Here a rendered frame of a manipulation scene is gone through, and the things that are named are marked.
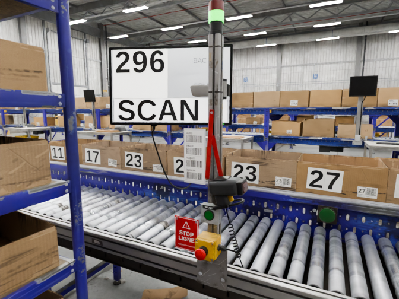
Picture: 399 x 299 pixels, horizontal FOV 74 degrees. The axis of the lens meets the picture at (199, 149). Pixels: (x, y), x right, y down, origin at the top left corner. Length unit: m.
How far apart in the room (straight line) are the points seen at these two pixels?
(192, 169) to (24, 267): 0.55
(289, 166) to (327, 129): 4.26
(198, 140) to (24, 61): 0.54
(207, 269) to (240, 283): 0.12
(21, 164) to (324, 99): 5.65
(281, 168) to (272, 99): 4.65
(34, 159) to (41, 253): 0.21
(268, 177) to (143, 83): 0.83
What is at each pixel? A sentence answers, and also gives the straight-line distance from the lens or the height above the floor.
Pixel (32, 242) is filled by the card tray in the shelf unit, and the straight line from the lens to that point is 0.71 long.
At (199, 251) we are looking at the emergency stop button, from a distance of 0.92.
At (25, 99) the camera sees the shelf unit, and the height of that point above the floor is 1.33.
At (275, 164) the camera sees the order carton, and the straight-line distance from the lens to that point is 1.47.
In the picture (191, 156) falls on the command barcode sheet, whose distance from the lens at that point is 0.94.
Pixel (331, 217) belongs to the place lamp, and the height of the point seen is 0.81.
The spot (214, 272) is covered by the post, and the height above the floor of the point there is 0.73.
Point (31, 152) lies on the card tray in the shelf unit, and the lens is 0.68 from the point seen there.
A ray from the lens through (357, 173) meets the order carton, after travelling 1.46.
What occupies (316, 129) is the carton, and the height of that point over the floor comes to 0.95.
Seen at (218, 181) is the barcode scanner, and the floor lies 1.08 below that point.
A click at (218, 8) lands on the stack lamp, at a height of 1.62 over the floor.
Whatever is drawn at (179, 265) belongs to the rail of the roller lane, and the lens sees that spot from 1.13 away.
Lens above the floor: 1.30
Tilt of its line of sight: 8 degrees down
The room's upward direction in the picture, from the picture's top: straight up
